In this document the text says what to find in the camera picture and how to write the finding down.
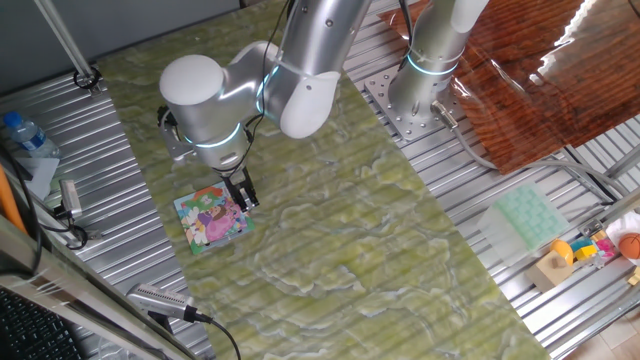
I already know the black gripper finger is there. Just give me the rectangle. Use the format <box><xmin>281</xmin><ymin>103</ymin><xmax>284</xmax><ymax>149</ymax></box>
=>
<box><xmin>241</xmin><ymin>180</ymin><xmax>261</xmax><ymax>210</ymax></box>
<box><xmin>227</xmin><ymin>184</ymin><xmax>247</xmax><ymax>212</ymax></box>

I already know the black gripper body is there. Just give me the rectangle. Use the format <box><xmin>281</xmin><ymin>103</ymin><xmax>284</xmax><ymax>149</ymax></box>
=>
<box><xmin>221</xmin><ymin>167</ymin><xmax>254</xmax><ymax>194</ymax></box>

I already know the pink blue white puzzle piece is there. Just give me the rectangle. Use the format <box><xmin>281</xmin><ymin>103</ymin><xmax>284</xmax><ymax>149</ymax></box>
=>
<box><xmin>233</xmin><ymin>205</ymin><xmax>253</xmax><ymax>229</ymax></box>

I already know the butterfly girl puzzle board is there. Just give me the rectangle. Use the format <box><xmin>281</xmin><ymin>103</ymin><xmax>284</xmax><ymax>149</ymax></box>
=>
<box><xmin>172</xmin><ymin>180</ymin><xmax>257</xmax><ymax>257</ymax></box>

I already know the green marble pattern mat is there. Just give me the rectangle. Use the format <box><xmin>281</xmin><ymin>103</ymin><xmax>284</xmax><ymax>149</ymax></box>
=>
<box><xmin>97</xmin><ymin>0</ymin><xmax>551</xmax><ymax>360</ymax></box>

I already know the silver robot mounting plate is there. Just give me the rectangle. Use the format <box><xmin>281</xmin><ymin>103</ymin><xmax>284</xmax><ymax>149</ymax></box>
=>
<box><xmin>363</xmin><ymin>64</ymin><xmax>464</xmax><ymax>142</ymax></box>

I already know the white paper card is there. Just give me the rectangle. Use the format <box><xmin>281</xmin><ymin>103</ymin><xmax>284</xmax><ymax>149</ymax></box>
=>
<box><xmin>12</xmin><ymin>155</ymin><xmax>61</xmax><ymax>201</ymax></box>

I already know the blue cap water bottle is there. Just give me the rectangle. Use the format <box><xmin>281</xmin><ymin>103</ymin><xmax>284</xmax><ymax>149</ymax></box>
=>
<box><xmin>3</xmin><ymin>110</ymin><xmax>61</xmax><ymax>159</ymax></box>

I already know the aluminium pole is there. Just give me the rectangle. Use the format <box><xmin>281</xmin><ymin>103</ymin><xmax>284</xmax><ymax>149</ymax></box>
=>
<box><xmin>33</xmin><ymin>0</ymin><xmax>103</xmax><ymax>97</ymax></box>

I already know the orange bar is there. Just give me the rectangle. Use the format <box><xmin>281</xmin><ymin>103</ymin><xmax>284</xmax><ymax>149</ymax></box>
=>
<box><xmin>0</xmin><ymin>164</ymin><xmax>27</xmax><ymax>235</ymax></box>

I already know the black keyboard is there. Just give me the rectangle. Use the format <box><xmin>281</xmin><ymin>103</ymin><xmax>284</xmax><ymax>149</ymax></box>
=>
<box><xmin>0</xmin><ymin>288</ymin><xmax>84</xmax><ymax>360</ymax></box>

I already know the green plastic grid tray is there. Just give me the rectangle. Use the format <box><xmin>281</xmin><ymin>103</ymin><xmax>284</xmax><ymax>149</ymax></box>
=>
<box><xmin>476</xmin><ymin>182</ymin><xmax>570</xmax><ymax>266</ymax></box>

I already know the wooden cube block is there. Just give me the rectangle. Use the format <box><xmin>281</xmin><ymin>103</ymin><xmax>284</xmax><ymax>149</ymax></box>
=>
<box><xmin>524</xmin><ymin>249</ymin><xmax>575</xmax><ymax>294</ymax></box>

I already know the orange toy egg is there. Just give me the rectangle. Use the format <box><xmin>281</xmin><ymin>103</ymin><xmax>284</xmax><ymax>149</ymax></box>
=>
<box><xmin>549</xmin><ymin>238</ymin><xmax>575</xmax><ymax>266</ymax></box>

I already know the brown wood grain sheet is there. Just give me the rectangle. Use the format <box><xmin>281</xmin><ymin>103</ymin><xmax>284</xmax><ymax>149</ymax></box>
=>
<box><xmin>377</xmin><ymin>0</ymin><xmax>640</xmax><ymax>176</ymax></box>

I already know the yellow toy block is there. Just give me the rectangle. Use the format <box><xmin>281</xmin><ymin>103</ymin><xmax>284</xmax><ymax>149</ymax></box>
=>
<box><xmin>573</xmin><ymin>244</ymin><xmax>599</xmax><ymax>262</ymax></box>

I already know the pink toy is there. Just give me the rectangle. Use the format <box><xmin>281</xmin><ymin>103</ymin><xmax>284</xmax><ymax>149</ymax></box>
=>
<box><xmin>594</xmin><ymin>237</ymin><xmax>616</xmax><ymax>259</ymax></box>

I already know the white cloth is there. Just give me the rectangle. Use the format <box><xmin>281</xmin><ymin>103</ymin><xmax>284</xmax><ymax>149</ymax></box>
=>
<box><xmin>603</xmin><ymin>209</ymin><xmax>640</xmax><ymax>251</ymax></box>

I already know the orange toy basketball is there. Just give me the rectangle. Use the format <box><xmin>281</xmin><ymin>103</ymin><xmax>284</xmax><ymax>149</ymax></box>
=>
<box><xmin>618</xmin><ymin>232</ymin><xmax>640</xmax><ymax>260</ymax></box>

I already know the wrist camera with grey bracket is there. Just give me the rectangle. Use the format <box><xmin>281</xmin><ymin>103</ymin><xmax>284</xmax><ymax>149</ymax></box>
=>
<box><xmin>156</xmin><ymin>104</ymin><xmax>199</xmax><ymax>162</ymax></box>

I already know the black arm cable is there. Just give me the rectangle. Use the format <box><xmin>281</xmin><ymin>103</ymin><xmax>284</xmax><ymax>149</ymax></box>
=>
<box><xmin>227</xmin><ymin>0</ymin><xmax>294</xmax><ymax>179</ymax></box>

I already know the black camera cable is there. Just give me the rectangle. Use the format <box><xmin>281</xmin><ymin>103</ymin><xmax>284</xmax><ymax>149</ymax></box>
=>
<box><xmin>184</xmin><ymin>307</ymin><xmax>243</xmax><ymax>360</ymax></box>

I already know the silver depth camera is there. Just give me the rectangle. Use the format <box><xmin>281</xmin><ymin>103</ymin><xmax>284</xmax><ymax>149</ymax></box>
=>
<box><xmin>124</xmin><ymin>282</ymin><xmax>195</xmax><ymax>321</ymax></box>
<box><xmin>58</xmin><ymin>178</ymin><xmax>84</xmax><ymax>220</ymax></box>

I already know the aluminium frame beam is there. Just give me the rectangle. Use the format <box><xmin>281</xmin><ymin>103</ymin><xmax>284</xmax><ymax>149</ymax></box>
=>
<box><xmin>0</xmin><ymin>214</ymin><xmax>201</xmax><ymax>360</ymax></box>

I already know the black cable ring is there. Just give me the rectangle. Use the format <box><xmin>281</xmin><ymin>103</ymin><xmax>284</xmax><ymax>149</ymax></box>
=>
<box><xmin>73</xmin><ymin>66</ymin><xmax>103</xmax><ymax>91</ymax></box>

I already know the grey cable with metal connector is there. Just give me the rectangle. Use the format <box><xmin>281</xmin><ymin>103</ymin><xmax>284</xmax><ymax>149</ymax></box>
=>
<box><xmin>430</xmin><ymin>99</ymin><xmax>632</xmax><ymax>201</ymax></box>

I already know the black cable loop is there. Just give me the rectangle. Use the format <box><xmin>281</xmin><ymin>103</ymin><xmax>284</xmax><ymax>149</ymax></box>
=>
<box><xmin>398</xmin><ymin>0</ymin><xmax>417</xmax><ymax>69</ymax></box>

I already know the aluminium frame bar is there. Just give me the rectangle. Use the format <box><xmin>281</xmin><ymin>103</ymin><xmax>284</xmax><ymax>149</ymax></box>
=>
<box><xmin>597</xmin><ymin>187</ymin><xmax>640</xmax><ymax>226</ymax></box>

